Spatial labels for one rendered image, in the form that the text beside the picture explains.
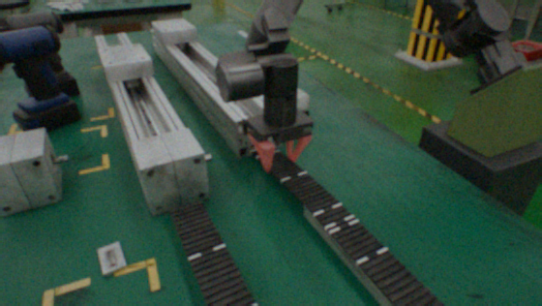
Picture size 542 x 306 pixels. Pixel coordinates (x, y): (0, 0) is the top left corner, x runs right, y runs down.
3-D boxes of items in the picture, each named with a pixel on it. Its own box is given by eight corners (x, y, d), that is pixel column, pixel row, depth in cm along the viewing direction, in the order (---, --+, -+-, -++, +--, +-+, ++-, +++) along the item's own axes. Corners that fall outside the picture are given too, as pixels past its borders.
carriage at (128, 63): (156, 85, 87) (151, 59, 84) (110, 94, 83) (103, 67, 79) (144, 67, 99) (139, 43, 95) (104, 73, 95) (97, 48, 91)
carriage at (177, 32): (198, 48, 113) (196, 28, 109) (165, 54, 109) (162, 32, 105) (185, 38, 125) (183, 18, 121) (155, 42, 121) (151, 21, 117)
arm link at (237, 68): (281, 6, 53) (265, 39, 61) (208, 13, 49) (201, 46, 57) (307, 74, 51) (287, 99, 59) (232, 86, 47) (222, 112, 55)
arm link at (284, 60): (306, 56, 52) (288, 46, 57) (264, 62, 50) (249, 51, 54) (304, 99, 56) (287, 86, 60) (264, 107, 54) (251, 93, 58)
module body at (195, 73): (282, 146, 74) (282, 110, 69) (238, 159, 70) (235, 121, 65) (181, 48, 133) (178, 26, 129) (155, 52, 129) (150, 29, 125)
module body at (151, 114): (195, 170, 67) (189, 132, 62) (141, 186, 63) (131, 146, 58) (130, 56, 126) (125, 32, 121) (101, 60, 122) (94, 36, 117)
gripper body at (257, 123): (245, 128, 61) (243, 88, 57) (294, 115, 65) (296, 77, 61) (261, 144, 56) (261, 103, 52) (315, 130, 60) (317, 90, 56)
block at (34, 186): (77, 197, 60) (59, 151, 55) (1, 217, 56) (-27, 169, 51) (75, 167, 68) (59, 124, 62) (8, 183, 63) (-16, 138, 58)
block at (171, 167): (223, 194, 61) (219, 148, 56) (151, 217, 56) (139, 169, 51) (206, 168, 67) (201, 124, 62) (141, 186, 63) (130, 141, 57)
